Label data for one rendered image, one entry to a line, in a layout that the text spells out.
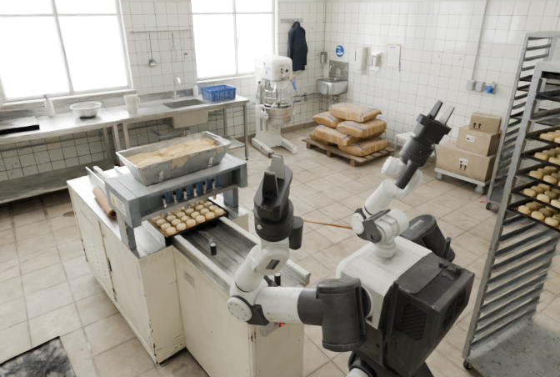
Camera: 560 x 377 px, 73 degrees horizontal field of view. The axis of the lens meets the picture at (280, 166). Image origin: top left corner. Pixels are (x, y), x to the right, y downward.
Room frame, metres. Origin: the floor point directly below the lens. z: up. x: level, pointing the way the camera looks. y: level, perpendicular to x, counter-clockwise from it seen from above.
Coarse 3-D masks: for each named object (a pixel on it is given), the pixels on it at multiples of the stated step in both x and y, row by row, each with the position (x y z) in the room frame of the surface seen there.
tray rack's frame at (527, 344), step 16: (544, 64) 1.61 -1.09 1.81; (544, 272) 1.90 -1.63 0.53; (528, 320) 1.90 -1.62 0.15; (512, 336) 1.77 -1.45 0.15; (528, 336) 1.77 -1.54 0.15; (544, 336) 1.77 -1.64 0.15; (480, 352) 1.65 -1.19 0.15; (496, 352) 1.65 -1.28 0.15; (512, 352) 1.65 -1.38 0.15; (528, 352) 1.65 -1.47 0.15; (544, 352) 1.65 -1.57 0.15; (480, 368) 1.54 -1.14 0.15; (496, 368) 1.54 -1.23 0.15; (512, 368) 1.54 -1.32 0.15; (528, 368) 1.54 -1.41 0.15; (544, 368) 1.54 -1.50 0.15
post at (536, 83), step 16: (528, 96) 1.64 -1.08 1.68; (528, 112) 1.62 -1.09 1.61; (528, 128) 1.62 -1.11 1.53; (512, 160) 1.64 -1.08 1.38; (512, 176) 1.62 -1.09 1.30; (496, 224) 1.64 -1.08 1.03; (496, 240) 1.62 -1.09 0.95; (480, 288) 1.64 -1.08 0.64; (480, 304) 1.62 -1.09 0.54; (464, 352) 1.63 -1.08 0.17
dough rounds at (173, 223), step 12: (192, 204) 2.05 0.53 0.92; (204, 204) 2.05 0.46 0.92; (168, 216) 1.91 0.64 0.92; (180, 216) 1.91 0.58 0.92; (192, 216) 1.91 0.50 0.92; (204, 216) 1.94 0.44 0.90; (216, 216) 1.94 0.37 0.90; (156, 228) 1.81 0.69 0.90; (168, 228) 1.78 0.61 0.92; (180, 228) 1.78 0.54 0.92
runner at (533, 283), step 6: (540, 276) 1.87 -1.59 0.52; (546, 276) 1.90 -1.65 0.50; (528, 282) 1.82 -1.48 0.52; (534, 282) 1.85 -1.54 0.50; (540, 282) 1.85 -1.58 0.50; (516, 288) 1.76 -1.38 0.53; (522, 288) 1.80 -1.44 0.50; (528, 288) 1.80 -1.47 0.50; (504, 294) 1.71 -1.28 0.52; (510, 294) 1.74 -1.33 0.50; (516, 294) 1.74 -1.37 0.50; (492, 300) 1.66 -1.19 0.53; (498, 300) 1.69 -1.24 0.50; (504, 300) 1.69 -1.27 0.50; (480, 306) 1.62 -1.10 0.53; (486, 306) 1.64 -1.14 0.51; (492, 306) 1.65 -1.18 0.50; (486, 312) 1.60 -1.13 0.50
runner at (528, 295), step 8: (536, 288) 1.87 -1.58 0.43; (544, 288) 1.90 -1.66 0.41; (520, 296) 1.80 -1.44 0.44; (528, 296) 1.83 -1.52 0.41; (504, 304) 1.73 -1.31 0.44; (512, 304) 1.76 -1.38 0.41; (496, 312) 1.70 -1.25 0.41; (504, 312) 1.70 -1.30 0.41; (480, 320) 1.63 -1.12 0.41; (488, 320) 1.63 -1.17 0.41
